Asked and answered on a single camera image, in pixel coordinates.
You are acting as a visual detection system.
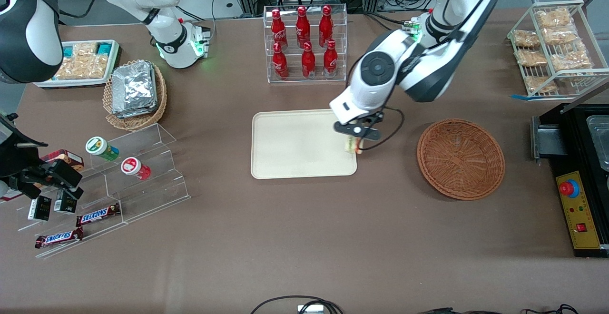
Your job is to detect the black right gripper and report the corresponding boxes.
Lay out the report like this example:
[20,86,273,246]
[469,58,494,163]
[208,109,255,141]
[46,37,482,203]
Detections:
[19,159,85,201]

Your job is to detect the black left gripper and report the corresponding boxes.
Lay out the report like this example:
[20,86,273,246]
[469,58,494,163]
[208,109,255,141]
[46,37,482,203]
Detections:
[333,111,384,152]

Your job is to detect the triangle sandwich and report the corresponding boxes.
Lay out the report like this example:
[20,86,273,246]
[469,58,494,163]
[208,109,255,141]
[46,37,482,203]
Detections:
[344,136,365,156]

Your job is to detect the beige plastic tray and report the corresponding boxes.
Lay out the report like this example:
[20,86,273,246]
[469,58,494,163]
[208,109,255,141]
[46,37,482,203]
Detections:
[251,108,357,180]

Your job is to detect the brown round wicker basket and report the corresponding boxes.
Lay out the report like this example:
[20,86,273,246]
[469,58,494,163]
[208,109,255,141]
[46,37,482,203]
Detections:
[417,118,506,201]

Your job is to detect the white rectangular snack tray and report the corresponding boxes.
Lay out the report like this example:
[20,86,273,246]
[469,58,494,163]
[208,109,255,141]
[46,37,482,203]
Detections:
[33,39,122,89]

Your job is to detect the light tan wicker basket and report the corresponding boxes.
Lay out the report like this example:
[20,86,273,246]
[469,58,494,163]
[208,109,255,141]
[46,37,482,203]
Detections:
[103,59,168,131]

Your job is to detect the small black box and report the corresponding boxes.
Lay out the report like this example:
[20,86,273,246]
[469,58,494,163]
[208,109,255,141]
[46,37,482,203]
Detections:
[27,195,52,222]
[53,197,78,215]

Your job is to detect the red-brown carton box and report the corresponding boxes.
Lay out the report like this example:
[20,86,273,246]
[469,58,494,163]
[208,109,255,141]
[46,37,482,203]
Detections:
[40,149,85,172]

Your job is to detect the brown Snickers bar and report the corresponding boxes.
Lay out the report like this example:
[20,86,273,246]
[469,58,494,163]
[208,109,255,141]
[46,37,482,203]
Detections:
[76,203,121,228]
[34,227,84,249]

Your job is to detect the green cup with white lid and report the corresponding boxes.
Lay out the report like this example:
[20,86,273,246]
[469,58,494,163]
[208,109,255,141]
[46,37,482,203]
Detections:
[85,136,120,162]

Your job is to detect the red cup with white lid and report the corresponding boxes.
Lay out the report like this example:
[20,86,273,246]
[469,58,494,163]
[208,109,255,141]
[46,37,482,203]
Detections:
[120,157,152,181]

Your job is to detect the red cola bottle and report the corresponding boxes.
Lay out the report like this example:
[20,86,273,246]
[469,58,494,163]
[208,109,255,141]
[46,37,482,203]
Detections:
[318,5,334,48]
[272,42,290,79]
[271,10,289,51]
[295,6,311,49]
[301,42,316,79]
[323,39,339,77]

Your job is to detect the clear acrylic bottle rack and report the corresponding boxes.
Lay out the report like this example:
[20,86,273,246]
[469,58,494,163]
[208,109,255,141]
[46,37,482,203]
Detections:
[263,4,348,84]

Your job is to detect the clear acrylic stepped display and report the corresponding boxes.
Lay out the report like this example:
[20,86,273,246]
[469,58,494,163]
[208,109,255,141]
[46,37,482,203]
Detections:
[17,123,191,259]

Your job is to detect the silver foil pack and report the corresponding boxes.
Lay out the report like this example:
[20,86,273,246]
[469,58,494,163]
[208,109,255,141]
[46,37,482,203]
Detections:
[116,105,159,119]
[112,62,157,113]

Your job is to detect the clear bag of fried snacks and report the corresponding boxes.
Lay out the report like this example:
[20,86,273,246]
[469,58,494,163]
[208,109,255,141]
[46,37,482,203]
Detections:
[514,29,541,49]
[542,28,579,45]
[551,42,593,71]
[524,76,558,94]
[516,49,548,67]
[535,8,574,29]

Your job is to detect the black machine housing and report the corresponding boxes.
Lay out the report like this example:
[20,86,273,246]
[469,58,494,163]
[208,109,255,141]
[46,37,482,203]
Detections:
[530,102,609,258]

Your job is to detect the grey metal bar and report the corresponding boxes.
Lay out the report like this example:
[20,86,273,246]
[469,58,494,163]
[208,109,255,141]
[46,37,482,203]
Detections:
[560,81,609,114]

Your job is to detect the yellow control panel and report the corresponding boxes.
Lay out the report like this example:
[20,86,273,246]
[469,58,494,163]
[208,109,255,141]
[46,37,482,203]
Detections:
[555,171,601,250]

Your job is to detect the steel pan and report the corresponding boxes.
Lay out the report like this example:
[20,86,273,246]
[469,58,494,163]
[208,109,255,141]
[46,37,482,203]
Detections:
[586,116,609,172]

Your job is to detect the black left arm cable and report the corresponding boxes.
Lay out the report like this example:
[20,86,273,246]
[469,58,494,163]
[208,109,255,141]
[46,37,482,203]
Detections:
[362,0,506,151]

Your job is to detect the black looped cables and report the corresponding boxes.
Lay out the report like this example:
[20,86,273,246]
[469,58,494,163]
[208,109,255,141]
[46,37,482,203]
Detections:
[249,295,344,314]

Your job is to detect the white wire rack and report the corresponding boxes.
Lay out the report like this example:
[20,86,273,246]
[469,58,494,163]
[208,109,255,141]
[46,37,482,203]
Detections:
[507,0,609,98]

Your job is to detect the thin black cable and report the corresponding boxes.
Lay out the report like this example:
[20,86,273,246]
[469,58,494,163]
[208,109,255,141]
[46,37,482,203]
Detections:
[418,303,580,314]

